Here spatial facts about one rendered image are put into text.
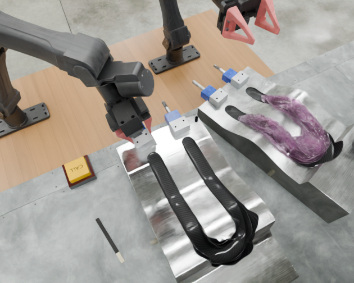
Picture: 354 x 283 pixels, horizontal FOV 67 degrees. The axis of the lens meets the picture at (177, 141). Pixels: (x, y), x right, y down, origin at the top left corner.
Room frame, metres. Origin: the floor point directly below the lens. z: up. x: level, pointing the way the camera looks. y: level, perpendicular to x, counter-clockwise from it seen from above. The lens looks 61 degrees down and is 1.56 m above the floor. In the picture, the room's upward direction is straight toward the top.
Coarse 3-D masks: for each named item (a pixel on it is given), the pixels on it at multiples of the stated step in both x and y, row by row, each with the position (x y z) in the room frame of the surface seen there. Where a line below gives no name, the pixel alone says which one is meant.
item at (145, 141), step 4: (144, 128) 0.39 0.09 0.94; (144, 132) 0.37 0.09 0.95; (148, 132) 0.37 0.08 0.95; (140, 136) 0.36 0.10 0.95; (144, 136) 0.36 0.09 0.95; (148, 136) 0.36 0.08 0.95; (136, 140) 0.35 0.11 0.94; (140, 140) 0.35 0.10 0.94; (144, 140) 0.35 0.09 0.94; (148, 140) 0.35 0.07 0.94; (152, 140) 0.35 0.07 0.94; (136, 144) 0.34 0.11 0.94; (140, 144) 0.34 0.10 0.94; (144, 144) 0.34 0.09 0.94; (148, 144) 0.35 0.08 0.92; (152, 144) 0.36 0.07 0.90; (140, 148) 0.34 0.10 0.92; (144, 148) 0.35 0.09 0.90
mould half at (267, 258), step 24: (192, 120) 0.45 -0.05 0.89; (168, 144) 0.36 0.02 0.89; (144, 168) 0.29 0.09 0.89; (168, 168) 0.29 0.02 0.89; (192, 168) 0.29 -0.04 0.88; (216, 168) 0.29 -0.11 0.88; (144, 192) 0.23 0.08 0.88; (192, 192) 0.23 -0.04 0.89; (240, 192) 0.21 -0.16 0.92; (168, 216) 0.16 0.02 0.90; (216, 216) 0.15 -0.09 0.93; (264, 216) 0.15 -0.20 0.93; (168, 240) 0.10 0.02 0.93; (264, 240) 0.11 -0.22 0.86; (192, 264) 0.05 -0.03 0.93; (240, 264) 0.06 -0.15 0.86; (264, 264) 0.06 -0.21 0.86; (288, 264) 0.05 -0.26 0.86
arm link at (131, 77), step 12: (108, 48) 0.45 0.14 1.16; (108, 60) 0.43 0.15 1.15; (84, 72) 0.37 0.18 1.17; (108, 72) 0.39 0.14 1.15; (120, 72) 0.38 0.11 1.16; (132, 72) 0.37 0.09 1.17; (144, 72) 0.39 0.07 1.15; (84, 84) 0.37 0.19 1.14; (96, 84) 0.37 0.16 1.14; (120, 84) 0.37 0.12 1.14; (132, 84) 0.36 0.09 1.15; (144, 84) 0.37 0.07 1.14; (132, 96) 0.36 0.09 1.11; (144, 96) 0.35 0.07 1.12
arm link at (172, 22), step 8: (160, 0) 0.82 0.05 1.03; (168, 0) 0.80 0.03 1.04; (176, 0) 0.82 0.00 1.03; (168, 8) 0.79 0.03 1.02; (176, 8) 0.80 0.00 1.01; (168, 16) 0.78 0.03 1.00; (176, 16) 0.79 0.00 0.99; (168, 24) 0.77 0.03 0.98; (176, 24) 0.77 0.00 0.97; (168, 32) 0.76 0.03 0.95; (176, 32) 0.76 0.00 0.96; (184, 32) 0.77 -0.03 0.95; (176, 40) 0.74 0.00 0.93; (184, 40) 0.75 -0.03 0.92
